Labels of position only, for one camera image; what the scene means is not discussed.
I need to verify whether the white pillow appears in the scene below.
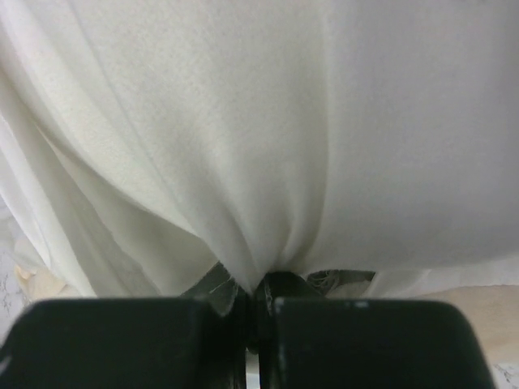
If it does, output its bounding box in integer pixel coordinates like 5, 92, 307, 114
1, 1, 518, 297

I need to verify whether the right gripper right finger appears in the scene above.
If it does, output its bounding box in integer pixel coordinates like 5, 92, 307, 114
254, 272, 495, 389

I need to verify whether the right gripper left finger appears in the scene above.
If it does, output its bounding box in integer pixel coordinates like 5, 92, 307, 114
1, 277, 247, 388

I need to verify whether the white ruffled pillowcase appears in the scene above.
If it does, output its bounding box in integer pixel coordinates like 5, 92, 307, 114
1, 115, 518, 361

